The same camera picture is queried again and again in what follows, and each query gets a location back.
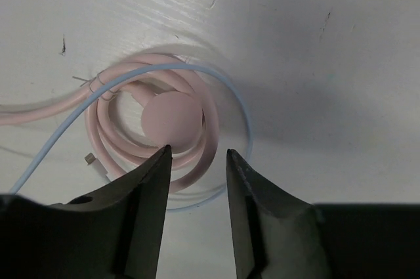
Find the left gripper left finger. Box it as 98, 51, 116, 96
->
1, 146, 172, 278

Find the blue thin cable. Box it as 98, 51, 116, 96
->
0, 0, 254, 213

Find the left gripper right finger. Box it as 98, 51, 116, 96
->
226, 150, 419, 278

